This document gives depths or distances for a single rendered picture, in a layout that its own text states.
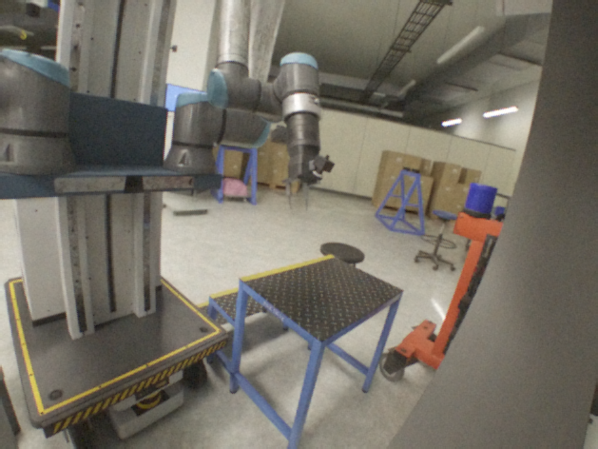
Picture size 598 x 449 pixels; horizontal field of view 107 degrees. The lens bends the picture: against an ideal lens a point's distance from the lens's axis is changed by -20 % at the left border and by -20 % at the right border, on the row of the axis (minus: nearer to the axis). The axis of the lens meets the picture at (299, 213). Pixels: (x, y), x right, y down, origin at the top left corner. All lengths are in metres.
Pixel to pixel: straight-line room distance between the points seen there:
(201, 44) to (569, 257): 5.05
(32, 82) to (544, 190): 1.08
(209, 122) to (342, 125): 6.87
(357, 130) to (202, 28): 4.61
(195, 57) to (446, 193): 6.03
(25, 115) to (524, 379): 1.08
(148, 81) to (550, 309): 1.23
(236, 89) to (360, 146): 7.12
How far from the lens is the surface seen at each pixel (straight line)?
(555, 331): 0.59
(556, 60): 0.63
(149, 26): 1.16
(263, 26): 1.05
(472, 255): 1.35
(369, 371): 1.51
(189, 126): 0.98
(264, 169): 6.78
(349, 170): 7.73
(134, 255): 1.22
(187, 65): 5.14
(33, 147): 0.82
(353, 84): 10.15
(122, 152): 1.04
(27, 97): 0.83
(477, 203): 1.32
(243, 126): 1.01
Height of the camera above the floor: 1.11
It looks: 14 degrees down
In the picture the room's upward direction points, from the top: 10 degrees clockwise
